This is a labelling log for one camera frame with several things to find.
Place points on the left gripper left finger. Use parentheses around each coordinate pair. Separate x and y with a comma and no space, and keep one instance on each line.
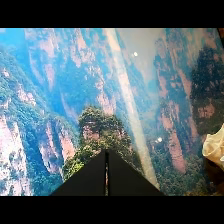
(88,178)

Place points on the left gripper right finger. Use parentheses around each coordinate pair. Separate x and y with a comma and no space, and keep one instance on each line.
(128,180)

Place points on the cream garment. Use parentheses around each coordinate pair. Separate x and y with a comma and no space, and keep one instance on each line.
(215,148)

